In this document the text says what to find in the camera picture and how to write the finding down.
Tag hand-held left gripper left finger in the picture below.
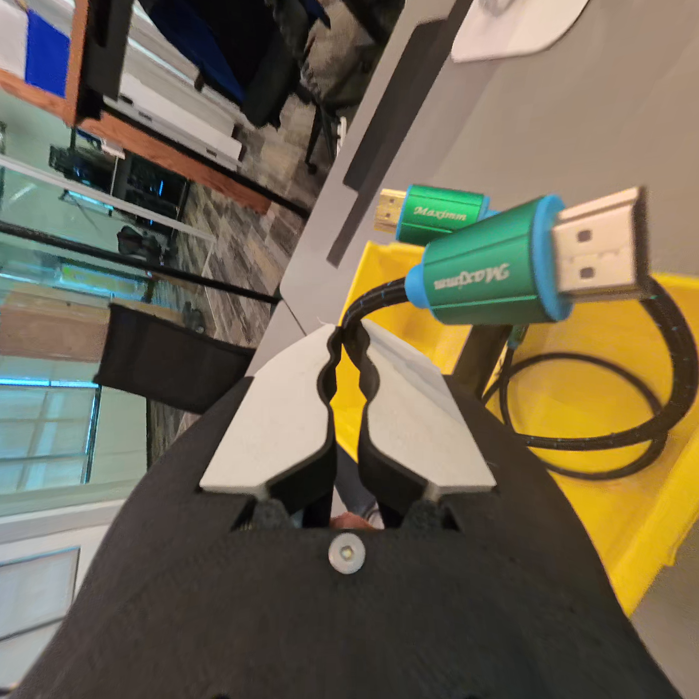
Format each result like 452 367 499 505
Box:
198 325 344 502

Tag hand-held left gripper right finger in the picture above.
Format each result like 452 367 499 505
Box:
354 319 499 504

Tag black braided hdmi cable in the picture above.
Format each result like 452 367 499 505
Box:
340 185 699 482

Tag yellow divided storage bin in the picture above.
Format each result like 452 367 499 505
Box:
332 240 699 618

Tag brown bin divider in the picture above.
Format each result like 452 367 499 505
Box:
452 322 517 402

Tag black fabric panel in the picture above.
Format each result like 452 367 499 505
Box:
93 302 256 417

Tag wooden trimmed counter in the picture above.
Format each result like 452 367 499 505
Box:
0 0 274 215

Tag dark office chair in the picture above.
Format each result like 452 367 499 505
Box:
240 0 394 175

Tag white wooden laptop stand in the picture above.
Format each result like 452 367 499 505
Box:
450 0 592 63

